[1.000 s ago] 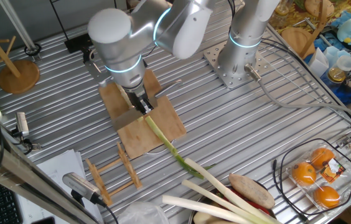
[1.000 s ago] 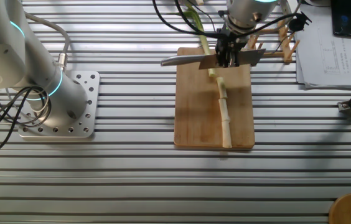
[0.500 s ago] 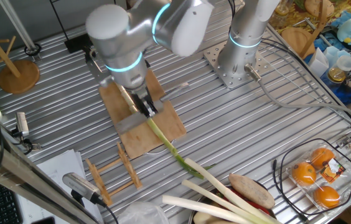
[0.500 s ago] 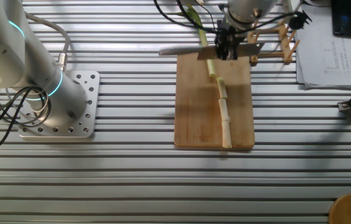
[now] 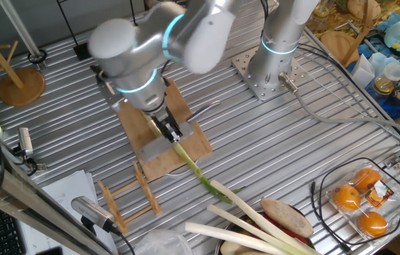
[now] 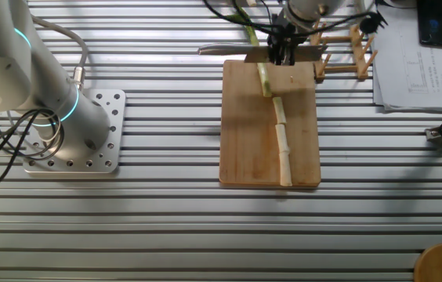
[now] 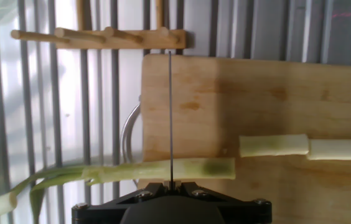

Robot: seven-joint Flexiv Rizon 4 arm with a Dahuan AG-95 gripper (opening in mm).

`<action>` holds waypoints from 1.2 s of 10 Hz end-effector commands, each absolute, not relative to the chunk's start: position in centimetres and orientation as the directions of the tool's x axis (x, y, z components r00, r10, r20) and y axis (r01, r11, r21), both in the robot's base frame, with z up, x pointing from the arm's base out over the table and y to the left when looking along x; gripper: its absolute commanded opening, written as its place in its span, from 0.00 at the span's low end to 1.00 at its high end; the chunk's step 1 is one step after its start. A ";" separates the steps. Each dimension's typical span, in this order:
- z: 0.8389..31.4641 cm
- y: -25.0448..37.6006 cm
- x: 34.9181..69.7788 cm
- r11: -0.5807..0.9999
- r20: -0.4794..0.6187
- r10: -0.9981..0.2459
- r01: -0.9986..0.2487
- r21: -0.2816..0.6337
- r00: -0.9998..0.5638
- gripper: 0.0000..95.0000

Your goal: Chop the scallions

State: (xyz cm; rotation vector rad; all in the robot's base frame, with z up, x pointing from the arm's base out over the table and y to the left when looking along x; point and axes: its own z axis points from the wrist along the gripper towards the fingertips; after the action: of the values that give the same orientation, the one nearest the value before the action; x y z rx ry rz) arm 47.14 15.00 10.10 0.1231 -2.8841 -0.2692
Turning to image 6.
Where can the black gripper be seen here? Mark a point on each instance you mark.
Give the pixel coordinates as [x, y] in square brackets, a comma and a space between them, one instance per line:
[283, 35]

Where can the steel cleaver knife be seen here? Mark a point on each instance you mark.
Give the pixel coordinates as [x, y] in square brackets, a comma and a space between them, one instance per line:
[225, 49]

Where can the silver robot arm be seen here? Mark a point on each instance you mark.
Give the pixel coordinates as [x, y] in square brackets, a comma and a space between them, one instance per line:
[1, 58]

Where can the long scallion with green top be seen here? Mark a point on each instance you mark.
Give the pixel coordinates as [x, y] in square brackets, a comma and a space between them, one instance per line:
[265, 82]

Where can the pale green scallion piece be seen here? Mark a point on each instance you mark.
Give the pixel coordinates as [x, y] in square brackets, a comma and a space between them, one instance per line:
[280, 111]

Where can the wooden knife rack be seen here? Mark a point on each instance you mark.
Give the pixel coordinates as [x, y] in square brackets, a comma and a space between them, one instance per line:
[358, 51]

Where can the short white scallion piece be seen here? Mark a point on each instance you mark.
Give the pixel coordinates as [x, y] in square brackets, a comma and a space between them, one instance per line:
[282, 138]

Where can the wooden cutting board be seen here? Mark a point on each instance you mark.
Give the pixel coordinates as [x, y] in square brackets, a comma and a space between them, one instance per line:
[244, 149]

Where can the white scallion root end piece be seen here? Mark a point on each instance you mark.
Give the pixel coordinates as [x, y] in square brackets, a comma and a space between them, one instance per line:
[286, 170]

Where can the white paper sheets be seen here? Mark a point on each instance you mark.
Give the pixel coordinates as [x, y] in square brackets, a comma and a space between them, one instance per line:
[421, 78]

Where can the black smartphone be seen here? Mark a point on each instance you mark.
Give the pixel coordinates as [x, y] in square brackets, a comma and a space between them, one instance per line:
[432, 23]

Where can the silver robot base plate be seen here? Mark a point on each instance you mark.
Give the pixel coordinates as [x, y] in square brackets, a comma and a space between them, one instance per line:
[113, 102]

